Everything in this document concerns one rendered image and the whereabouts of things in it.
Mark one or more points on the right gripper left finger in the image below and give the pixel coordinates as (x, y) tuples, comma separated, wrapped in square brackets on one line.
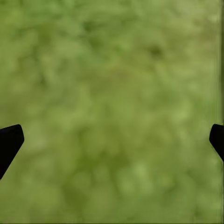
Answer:
[(11, 139)]

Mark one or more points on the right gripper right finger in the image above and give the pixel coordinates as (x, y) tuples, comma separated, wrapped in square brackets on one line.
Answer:
[(217, 139)]

